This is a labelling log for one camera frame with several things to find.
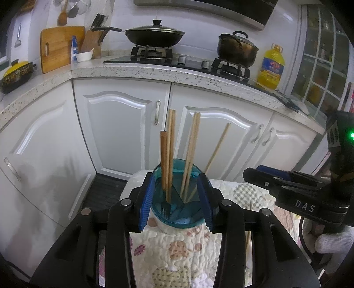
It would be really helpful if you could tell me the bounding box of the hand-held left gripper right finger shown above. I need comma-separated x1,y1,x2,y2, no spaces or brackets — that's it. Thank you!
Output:
197,173,319,288

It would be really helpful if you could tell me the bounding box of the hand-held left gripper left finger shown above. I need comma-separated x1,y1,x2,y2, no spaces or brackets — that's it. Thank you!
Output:
29,172,156,288

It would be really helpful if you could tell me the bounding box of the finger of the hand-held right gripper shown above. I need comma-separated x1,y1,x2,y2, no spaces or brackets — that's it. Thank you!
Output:
243,167,283,195
256,165,325,186

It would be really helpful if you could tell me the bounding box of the teal plastic utensil cup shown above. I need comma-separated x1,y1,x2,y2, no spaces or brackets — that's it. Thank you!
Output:
151,158,206,236

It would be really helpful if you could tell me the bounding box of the bundle of wooden chopsticks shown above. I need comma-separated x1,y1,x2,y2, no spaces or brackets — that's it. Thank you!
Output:
160,109,231,202

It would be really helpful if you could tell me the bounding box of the single wooden chopstick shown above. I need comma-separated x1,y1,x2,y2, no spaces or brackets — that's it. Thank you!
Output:
245,202,253,262

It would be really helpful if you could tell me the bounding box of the person's right hand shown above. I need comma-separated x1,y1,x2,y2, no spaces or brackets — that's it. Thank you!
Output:
301,219,353,274

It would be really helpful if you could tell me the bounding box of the white cabinet door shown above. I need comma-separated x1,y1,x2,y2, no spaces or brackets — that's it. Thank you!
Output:
256,111,318,178
72,78,172,178
0,80,96,277
168,83,275,180

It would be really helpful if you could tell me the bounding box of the dark ribbed floor mat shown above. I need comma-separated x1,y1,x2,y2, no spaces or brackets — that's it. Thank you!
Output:
82,173,133,212

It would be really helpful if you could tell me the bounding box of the patchwork quilted blanket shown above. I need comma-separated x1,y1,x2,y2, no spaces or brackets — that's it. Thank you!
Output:
98,170,313,288

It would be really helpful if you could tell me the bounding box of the black tool on counter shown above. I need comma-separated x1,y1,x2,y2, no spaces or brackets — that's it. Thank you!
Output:
272,90,300,113

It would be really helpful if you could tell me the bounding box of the yellow oil bottle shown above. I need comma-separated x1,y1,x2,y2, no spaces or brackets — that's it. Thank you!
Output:
256,43,285,90

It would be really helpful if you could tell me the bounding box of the black cooking pot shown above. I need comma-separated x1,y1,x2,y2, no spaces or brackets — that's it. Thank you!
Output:
216,30,260,68

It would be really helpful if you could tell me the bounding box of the speckled stone countertop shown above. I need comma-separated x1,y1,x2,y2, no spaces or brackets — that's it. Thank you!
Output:
0,54,327,130

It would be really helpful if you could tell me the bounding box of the white glass-paned door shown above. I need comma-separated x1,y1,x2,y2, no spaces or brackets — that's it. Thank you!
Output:
288,4,354,119

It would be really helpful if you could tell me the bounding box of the black gas stove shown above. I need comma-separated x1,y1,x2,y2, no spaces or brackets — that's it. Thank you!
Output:
103,46,266,86

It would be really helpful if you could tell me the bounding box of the white bowl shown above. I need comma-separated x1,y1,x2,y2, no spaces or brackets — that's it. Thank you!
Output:
75,48,95,62

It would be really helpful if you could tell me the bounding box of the black wok with lid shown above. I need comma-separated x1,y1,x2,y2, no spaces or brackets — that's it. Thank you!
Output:
91,19,186,48

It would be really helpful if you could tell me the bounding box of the blue white packet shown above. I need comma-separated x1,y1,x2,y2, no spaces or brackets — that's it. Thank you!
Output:
70,35,80,64

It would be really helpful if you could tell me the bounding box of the wooden knife block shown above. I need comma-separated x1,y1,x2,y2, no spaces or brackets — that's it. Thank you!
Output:
80,29,103,60

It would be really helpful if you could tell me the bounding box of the wooden cutting board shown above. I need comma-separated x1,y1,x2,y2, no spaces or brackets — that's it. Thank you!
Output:
40,26,86,74

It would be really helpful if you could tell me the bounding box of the yellow black casserole pot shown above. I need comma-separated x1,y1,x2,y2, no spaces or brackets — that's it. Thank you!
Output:
0,60,36,94

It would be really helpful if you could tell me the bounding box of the hanging wooden spoon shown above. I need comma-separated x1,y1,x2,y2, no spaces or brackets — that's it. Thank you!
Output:
57,0,69,27

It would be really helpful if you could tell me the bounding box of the hanging metal peeler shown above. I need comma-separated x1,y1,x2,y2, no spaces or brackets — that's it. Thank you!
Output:
14,24,23,47

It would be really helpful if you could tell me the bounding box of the hanging metal strainer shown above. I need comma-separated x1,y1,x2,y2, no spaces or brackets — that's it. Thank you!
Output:
76,0,92,16

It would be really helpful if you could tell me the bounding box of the ornate metal cabinet handle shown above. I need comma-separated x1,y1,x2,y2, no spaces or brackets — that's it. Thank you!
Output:
262,127,275,146
153,100,162,125
251,124,264,144
3,156,21,182

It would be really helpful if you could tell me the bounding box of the black-handled knives set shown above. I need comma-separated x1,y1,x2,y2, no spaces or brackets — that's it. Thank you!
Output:
91,13,109,31

